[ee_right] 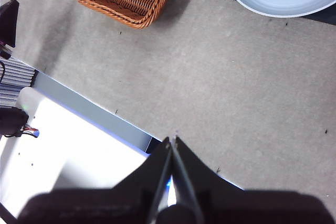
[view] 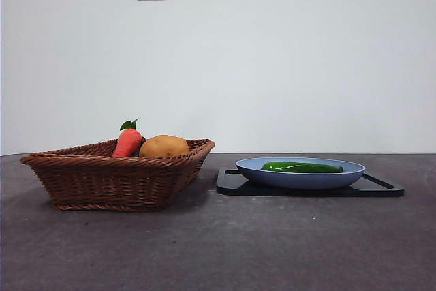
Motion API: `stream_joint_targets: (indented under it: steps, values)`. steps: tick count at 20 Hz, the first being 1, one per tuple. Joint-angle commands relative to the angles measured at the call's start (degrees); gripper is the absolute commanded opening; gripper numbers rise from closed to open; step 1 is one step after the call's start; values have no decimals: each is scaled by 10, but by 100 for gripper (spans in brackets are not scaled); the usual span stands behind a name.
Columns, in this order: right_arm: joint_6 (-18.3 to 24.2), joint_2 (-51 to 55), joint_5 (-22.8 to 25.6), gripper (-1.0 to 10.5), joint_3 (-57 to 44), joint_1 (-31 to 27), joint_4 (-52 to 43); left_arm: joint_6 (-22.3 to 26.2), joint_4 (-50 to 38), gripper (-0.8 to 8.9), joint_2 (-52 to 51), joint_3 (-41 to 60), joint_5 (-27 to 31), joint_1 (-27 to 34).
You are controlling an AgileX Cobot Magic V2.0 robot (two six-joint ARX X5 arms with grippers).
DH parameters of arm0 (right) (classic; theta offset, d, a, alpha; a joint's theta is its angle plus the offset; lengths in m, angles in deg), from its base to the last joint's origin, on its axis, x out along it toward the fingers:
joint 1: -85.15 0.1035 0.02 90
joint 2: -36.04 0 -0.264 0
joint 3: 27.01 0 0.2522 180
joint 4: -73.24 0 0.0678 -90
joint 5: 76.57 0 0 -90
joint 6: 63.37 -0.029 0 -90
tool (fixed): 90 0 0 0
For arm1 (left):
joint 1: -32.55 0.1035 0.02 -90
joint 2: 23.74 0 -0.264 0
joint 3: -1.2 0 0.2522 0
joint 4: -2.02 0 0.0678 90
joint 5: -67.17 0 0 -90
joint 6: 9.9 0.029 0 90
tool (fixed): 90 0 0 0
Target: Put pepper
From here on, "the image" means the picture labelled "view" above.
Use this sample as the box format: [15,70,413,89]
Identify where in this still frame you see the yellow-brown potato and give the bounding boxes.
[138,134,190,158]

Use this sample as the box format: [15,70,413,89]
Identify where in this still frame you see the long green pepper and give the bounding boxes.
[260,161,345,174]

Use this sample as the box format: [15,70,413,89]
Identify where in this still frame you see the round blue plate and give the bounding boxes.
[235,157,367,191]

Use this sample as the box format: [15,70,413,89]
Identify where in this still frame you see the brown wicker basket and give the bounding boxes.
[20,138,216,212]

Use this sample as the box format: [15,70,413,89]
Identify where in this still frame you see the orange carrot with green leaf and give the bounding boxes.
[112,118,144,158]

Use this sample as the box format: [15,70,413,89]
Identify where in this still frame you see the black rectangular tray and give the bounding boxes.
[215,168,405,198]

